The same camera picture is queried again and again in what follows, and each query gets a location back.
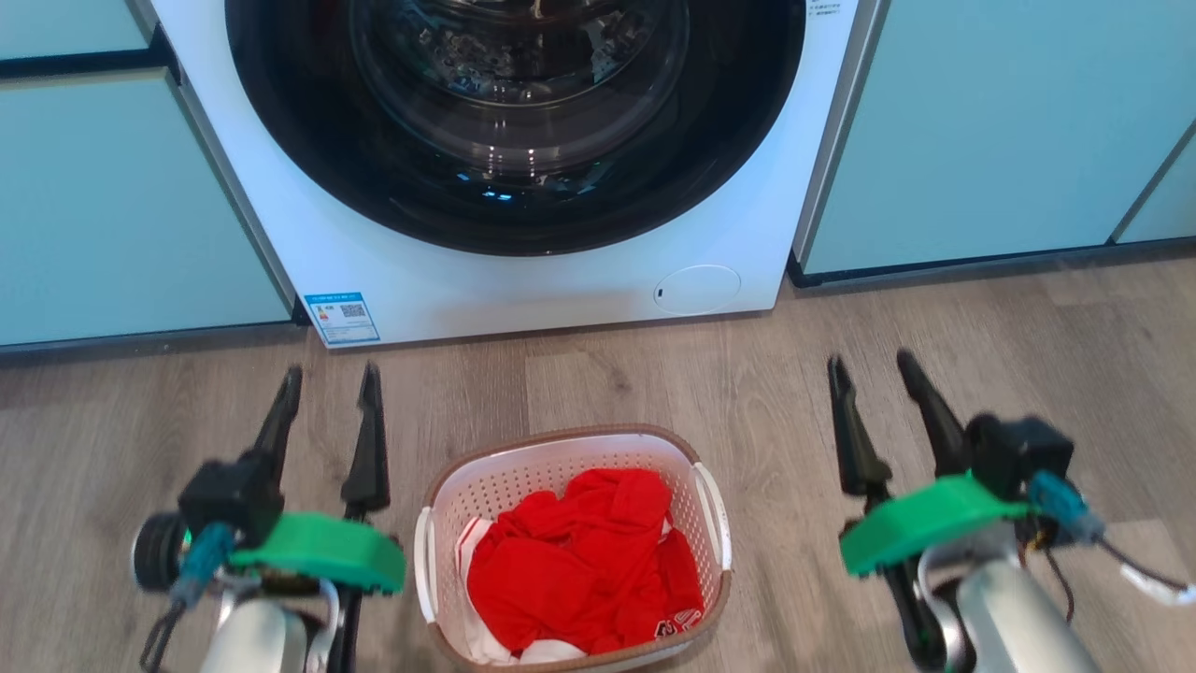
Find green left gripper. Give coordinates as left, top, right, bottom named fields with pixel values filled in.
left=229, top=362, right=407, bottom=594

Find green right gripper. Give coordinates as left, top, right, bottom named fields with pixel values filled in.
left=827, top=349, right=1029, bottom=577

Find white brown-rimmed laundry basket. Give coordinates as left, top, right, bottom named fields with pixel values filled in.
left=414, top=424, right=733, bottom=673

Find blue energy label sticker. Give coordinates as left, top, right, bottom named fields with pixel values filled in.
left=304, top=292, right=381, bottom=348

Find round white filter cover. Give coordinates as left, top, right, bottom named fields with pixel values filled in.
left=653, top=265, right=743, bottom=316

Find white front-load washing machine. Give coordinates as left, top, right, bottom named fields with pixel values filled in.
left=149, top=0, right=889, bottom=350

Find red mesh jersey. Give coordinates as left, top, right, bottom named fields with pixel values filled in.
left=466, top=467, right=705, bottom=655

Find black round washer door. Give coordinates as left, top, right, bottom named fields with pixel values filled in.
left=224, top=0, right=807, bottom=258

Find large pale green cabinet door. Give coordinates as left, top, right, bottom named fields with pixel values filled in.
left=0, top=69, right=293, bottom=349
left=792, top=0, right=1196, bottom=279

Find narrow pale green cabinet drawer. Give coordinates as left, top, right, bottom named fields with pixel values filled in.
left=0, top=0, right=156, bottom=60

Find blue left cable connector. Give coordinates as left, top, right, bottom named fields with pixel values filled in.
left=171, top=522, right=236, bottom=607

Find blue cable connector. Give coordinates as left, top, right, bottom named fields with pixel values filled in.
left=1028, top=470, right=1106, bottom=546
left=171, top=522, right=236, bottom=607

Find blue right cable connector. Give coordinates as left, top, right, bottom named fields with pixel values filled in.
left=1028, top=470, right=1106, bottom=546

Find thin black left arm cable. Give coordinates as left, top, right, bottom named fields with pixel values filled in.
left=140, top=598, right=185, bottom=673

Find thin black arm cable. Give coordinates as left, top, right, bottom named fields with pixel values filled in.
left=140, top=598, right=185, bottom=673
left=1040, top=537, right=1196, bottom=624

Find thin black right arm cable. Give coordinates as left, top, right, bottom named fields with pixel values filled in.
left=1040, top=537, right=1196, bottom=624

